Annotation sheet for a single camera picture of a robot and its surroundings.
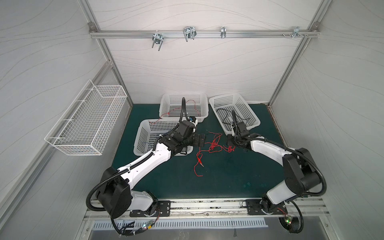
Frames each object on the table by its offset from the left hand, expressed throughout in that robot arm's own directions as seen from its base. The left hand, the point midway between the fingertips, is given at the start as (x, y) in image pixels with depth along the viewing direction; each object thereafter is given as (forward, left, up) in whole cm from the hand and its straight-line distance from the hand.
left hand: (201, 134), depth 81 cm
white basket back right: (+39, -18, -18) cm, 46 cm away
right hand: (+7, -19, -11) cm, 23 cm away
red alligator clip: (-9, 0, -18) cm, 20 cm away
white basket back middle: (+39, +4, -16) cm, 43 cm away
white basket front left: (+12, +36, -16) cm, 41 cm away
